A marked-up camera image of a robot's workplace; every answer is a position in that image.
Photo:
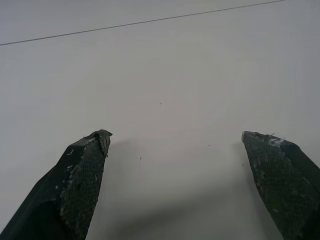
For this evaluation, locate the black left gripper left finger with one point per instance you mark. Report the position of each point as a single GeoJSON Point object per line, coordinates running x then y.
{"type": "Point", "coordinates": [75, 185]}

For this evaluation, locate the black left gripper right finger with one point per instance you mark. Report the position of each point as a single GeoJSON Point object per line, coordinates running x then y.
{"type": "Point", "coordinates": [280, 180]}

